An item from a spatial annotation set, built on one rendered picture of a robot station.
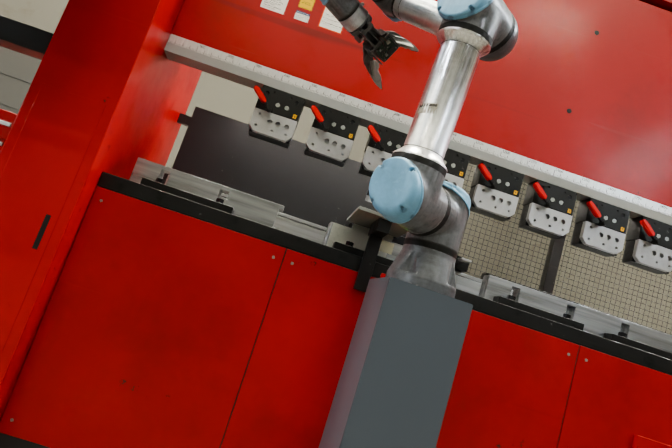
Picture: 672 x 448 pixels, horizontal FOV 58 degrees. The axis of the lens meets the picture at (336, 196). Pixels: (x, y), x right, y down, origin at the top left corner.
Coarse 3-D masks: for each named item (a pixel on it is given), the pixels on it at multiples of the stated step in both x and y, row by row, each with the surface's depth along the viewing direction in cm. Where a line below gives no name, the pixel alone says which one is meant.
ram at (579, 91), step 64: (192, 0) 206; (256, 0) 208; (512, 0) 220; (576, 0) 223; (192, 64) 207; (320, 64) 207; (384, 64) 210; (512, 64) 216; (576, 64) 219; (640, 64) 222; (512, 128) 211; (576, 128) 214; (640, 128) 217; (576, 192) 210; (640, 192) 213
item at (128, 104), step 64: (128, 0) 181; (64, 64) 176; (128, 64) 178; (64, 128) 172; (128, 128) 192; (0, 192) 167; (64, 192) 169; (0, 256) 164; (64, 256) 174; (0, 320) 161; (0, 384) 159
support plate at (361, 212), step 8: (360, 208) 175; (352, 216) 190; (360, 216) 186; (368, 216) 182; (376, 216) 178; (360, 224) 199; (368, 224) 195; (392, 224) 182; (392, 232) 195; (400, 232) 191
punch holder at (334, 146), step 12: (324, 108) 204; (324, 120) 204; (336, 120) 204; (348, 120) 205; (312, 132) 202; (324, 132) 203; (336, 132) 203; (348, 132) 204; (312, 144) 203; (324, 144) 202; (336, 144) 204; (348, 144) 203; (312, 156) 208; (324, 156) 204; (336, 156) 202; (348, 156) 202
